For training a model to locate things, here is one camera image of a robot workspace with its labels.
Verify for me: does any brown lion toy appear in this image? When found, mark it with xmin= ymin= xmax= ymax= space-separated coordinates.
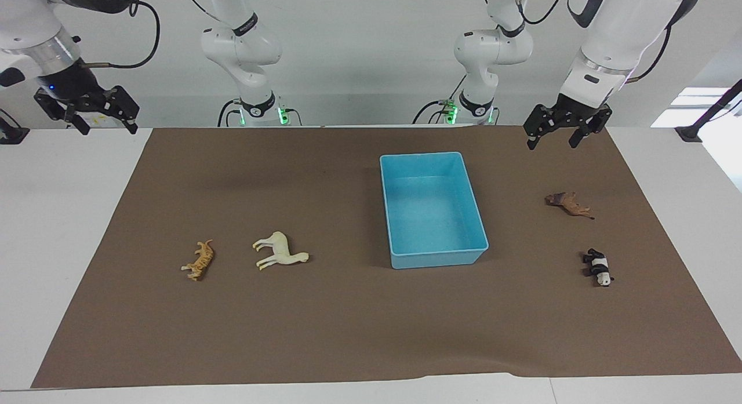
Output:
xmin=544 ymin=191 xmax=596 ymax=220

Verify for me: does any black white panda toy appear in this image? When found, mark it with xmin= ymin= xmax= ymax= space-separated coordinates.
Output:
xmin=582 ymin=248 xmax=615 ymax=287

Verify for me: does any orange striped tiger toy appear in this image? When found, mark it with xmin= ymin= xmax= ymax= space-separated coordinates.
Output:
xmin=180 ymin=239 xmax=214 ymax=282

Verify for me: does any cream white horse toy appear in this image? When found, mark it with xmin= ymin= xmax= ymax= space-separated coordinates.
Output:
xmin=252 ymin=231 xmax=310 ymax=271

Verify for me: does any light blue storage box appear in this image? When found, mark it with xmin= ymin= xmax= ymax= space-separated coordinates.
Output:
xmin=380 ymin=152 xmax=489 ymax=270

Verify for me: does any small black table clamp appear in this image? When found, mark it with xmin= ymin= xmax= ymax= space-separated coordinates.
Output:
xmin=0 ymin=108 xmax=30 ymax=145

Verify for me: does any black slanted stand pole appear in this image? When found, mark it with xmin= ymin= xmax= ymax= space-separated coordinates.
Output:
xmin=675 ymin=78 xmax=742 ymax=143

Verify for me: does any brown table mat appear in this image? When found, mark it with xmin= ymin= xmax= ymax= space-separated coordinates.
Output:
xmin=31 ymin=126 xmax=742 ymax=389

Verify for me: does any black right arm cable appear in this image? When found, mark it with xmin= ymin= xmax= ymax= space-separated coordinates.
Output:
xmin=78 ymin=0 xmax=161 ymax=70

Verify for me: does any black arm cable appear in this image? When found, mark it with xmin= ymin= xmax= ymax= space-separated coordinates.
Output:
xmin=78 ymin=0 xmax=161 ymax=70
xmin=510 ymin=0 xmax=674 ymax=85

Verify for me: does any black right base cable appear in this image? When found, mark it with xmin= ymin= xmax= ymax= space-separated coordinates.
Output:
xmin=217 ymin=99 xmax=241 ymax=128

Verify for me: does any black base cable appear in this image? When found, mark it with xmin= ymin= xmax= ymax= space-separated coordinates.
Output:
xmin=412 ymin=74 xmax=468 ymax=125
xmin=217 ymin=99 xmax=241 ymax=128

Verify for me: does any black left base cable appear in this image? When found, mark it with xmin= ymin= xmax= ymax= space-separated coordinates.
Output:
xmin=412 ymin=74 xmax=468 ymax=125

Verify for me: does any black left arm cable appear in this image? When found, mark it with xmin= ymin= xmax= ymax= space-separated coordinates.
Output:
xmin=510 ymin=0 xmax=674 ymax=85

